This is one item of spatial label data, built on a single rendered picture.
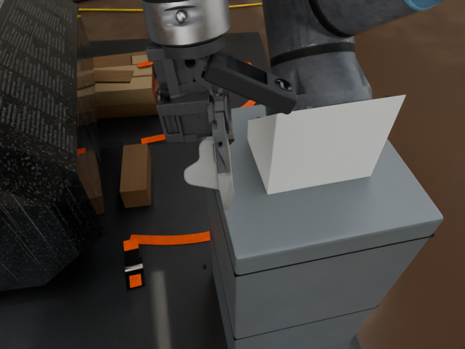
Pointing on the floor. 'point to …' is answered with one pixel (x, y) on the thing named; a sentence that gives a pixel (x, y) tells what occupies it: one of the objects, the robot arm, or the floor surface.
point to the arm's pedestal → (311, 248)
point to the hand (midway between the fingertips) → (232, 174)
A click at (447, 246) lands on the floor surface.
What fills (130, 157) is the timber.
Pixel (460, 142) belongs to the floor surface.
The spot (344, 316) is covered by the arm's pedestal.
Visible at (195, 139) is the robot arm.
